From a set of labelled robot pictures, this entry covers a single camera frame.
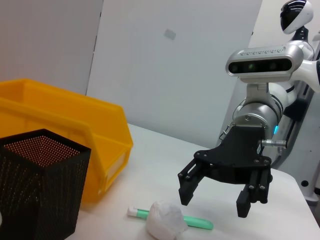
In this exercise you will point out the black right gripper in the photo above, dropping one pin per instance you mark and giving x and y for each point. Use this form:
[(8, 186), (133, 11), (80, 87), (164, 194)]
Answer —
[(240, 155)]

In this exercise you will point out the white garlic bulb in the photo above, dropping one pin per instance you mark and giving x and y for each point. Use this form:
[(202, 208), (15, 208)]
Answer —
[(165, 217)]

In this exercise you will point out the mint green pen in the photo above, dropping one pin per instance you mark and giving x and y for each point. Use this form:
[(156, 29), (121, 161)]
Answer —
[(140, 213)]

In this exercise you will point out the black mesh pen holder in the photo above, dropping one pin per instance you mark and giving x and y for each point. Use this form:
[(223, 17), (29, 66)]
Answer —
[(37, 195)]

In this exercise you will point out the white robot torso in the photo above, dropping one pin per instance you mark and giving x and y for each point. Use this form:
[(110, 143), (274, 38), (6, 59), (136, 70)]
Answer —
[(308, 48)]

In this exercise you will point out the yellow plastic storage bin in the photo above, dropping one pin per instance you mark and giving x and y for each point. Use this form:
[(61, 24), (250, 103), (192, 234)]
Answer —
[(62, 110)]

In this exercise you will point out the white robot head black visor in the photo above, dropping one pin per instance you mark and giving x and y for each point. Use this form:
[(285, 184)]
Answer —
[(305, 12)]

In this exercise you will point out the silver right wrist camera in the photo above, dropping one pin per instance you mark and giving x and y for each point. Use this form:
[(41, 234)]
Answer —
[(262, 65)]

